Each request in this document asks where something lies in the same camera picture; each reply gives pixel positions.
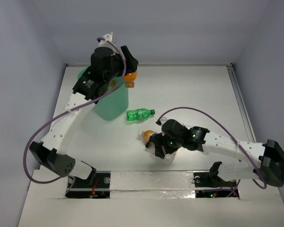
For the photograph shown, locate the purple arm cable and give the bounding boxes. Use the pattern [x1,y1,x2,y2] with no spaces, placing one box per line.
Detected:
[156,107,267,190]
[23,36,128,184]

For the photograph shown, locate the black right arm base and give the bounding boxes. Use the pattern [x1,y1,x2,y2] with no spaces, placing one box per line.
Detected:
[192,161,239,199]

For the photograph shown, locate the orange bottle with blue label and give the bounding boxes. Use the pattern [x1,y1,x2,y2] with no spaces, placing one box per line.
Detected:
[138,130,158,144]

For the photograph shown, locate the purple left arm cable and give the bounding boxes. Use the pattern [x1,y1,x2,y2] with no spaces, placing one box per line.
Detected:
[23,36,128,184]

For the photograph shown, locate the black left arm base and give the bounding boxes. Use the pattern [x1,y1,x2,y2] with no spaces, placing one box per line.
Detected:
[65,171,111,199]

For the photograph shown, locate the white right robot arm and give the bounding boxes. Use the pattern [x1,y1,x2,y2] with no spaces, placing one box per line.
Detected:
[142,119,284,187]

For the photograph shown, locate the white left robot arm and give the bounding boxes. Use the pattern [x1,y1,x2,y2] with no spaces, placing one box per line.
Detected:
[25,44,139,187]

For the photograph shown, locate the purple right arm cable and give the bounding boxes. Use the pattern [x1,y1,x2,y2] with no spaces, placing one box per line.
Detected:
[156,107,267,190]

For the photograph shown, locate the small orange pulp bottle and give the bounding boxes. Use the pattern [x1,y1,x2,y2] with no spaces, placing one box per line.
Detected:
[108,80,115,91]

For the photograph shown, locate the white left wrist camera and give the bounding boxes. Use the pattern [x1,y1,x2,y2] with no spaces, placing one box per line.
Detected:
[97,32,117,53]

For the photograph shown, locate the clear bottle with black label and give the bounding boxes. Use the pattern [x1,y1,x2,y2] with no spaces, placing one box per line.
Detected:
[145,143,177,166]

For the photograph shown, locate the green plastic soda bottle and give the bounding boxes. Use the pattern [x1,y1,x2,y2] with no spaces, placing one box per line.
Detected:
[126,108,155,122]

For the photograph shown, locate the round orange juice bottle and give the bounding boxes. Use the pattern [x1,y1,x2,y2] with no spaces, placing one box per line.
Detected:
[124,71,138,88]

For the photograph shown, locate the silver foil tape strip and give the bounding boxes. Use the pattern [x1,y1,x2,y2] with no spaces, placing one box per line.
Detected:
[109,171,195,199]

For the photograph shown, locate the green plastic bin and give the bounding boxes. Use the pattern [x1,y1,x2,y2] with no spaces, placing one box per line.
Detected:
[76,66,129,121]

